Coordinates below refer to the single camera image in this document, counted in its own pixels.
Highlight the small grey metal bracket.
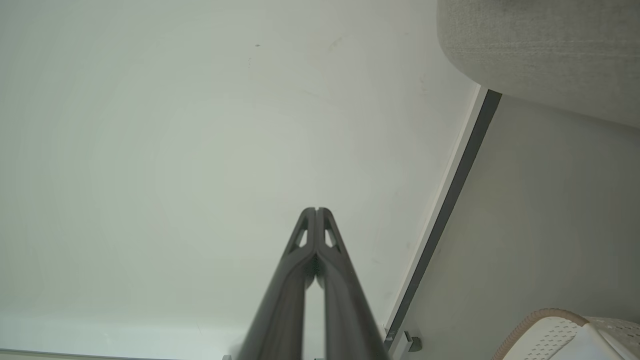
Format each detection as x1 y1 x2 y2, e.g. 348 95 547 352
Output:
402 330 424 354

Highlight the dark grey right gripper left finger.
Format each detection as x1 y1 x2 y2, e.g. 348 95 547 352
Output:
237 207 319 360

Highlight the grey fabric sofa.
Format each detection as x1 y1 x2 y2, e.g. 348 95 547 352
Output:
436 0 640 131

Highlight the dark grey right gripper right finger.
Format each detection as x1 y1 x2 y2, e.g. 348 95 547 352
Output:
316 207 391 360

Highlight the black and white baseboard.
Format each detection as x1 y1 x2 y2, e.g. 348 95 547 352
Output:
383 86 503 353

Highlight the white perforated laundry basket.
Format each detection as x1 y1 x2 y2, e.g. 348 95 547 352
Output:
492 308 640 360

